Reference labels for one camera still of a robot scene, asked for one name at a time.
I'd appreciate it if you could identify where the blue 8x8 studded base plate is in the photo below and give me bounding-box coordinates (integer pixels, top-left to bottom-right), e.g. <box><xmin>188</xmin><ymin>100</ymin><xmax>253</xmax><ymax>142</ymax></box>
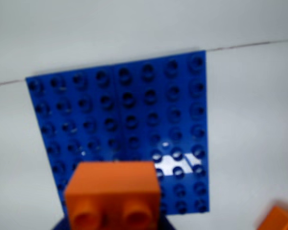
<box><xmin>25</xmin><ymin>49</ymin><xmax>211</xmax><ymax>217</ymax></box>

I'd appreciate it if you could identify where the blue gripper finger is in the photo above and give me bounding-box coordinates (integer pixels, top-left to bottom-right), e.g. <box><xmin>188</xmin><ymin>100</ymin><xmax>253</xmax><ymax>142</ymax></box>
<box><xmin>51</xmin><ymin>215</ymin><xmax>70</xmax><ymax>230</ymax></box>
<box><xmin>157</xmin><ymin>212</ymin><xmax>176</xmax><ymax>230</ymax></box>

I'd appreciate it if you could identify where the orange 2x2 block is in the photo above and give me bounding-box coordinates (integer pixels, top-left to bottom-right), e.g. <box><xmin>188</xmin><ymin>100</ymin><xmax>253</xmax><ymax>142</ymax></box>
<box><xmin>255</xmin><ymin>205</ymin><xmax>288</xmax><ymax>230</ymax></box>

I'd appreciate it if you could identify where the orange 2x4 block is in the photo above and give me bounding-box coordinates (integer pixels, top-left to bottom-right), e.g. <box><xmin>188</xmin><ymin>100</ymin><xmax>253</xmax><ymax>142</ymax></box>
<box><xmin>64</xmin><ymin>161</ymin><xmax>163</xmax><ymax>230</ymax></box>

